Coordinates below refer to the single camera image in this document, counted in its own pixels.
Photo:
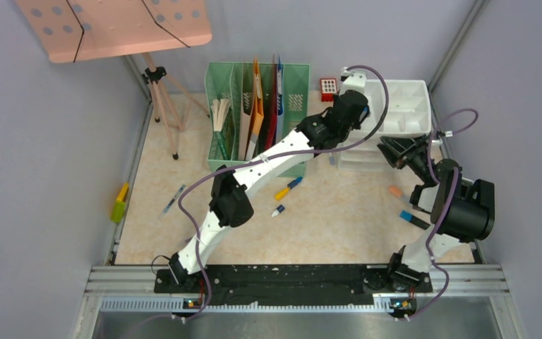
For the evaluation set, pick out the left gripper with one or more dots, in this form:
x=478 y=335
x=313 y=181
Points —
x=356 y=126

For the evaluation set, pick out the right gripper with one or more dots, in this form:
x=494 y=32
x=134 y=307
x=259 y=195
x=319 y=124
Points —
x=400 y=151

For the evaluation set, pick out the clear plastic drawer unit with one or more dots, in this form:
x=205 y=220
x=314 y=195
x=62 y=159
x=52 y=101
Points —
x=408 y=116

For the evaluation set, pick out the red translucent file folder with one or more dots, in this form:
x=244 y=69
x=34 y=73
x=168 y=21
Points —
x=272 y=115

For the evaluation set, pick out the green children's book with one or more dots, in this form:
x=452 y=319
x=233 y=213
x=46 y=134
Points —
x=219 y=115

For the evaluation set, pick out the green file rack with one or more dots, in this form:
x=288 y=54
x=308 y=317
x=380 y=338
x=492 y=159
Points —
x=233 y=81

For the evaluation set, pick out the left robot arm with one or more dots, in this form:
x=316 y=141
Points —
x=234 y=187

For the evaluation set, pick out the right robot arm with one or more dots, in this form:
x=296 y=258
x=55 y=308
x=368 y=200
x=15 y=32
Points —
x=461 y=210

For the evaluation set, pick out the red small box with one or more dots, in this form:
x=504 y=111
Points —
x=328 y=89

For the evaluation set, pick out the orange capped highlighter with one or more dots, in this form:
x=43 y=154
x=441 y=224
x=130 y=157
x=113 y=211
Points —
x=398 y=193

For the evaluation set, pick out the teal capped marker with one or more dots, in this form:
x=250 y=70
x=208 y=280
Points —
x=412 y=219

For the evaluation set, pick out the orange file folder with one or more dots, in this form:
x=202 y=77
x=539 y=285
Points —
x=257 y=111

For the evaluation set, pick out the yellow dropper bottle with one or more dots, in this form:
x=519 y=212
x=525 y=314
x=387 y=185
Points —
x=281 y=194

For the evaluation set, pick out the pink lamp stand pole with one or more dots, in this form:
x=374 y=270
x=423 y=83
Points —
x=165 y=109

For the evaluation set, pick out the black lamp clamp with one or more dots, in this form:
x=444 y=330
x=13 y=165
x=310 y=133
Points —
x=150 y=76

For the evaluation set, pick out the yellow green clamp tool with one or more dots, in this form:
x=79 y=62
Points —
x=119 y=206

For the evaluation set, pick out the pink perforated lamp panel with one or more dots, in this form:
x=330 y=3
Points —
x=81 y=30

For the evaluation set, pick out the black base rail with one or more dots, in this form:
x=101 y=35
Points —
x=310 y=285

